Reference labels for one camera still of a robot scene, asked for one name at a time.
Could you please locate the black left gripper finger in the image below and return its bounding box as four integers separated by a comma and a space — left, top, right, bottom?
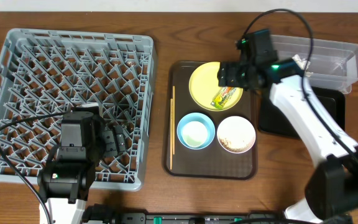
102, 130, 117, 157
114, 126, 126, 153

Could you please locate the black food waste tray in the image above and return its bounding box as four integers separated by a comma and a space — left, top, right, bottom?
258, 86, 346, 139

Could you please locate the pale green cup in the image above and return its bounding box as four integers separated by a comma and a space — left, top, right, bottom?
181, 121, 208, 148

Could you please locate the dark brown serving tray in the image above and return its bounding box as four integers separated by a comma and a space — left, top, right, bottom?
164, 61, 258, 180

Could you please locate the clear plastic waste bin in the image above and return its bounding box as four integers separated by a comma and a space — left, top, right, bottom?
271, 35, 358, 94

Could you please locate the yellow plate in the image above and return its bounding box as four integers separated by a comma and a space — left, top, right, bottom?
189, 62, 243, 111

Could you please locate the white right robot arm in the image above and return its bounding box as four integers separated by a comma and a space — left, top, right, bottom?
217, 58, 358, 223

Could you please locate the white pink bowl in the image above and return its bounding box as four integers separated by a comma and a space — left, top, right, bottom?
216, 116, 257, 154

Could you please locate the grey plastic dish rack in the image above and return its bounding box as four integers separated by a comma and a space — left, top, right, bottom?
0, 29, 157, 191

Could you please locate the light blue bowl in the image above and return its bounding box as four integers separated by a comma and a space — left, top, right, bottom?
177, 113, 215, 150

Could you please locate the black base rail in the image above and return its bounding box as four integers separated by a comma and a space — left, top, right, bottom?
80, 204, 283, 224

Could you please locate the green yellow snack wrapper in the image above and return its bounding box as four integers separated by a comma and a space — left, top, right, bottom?
211, 86, 237, 110

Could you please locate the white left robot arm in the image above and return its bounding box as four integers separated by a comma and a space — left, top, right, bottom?
38, 103, 125, 223

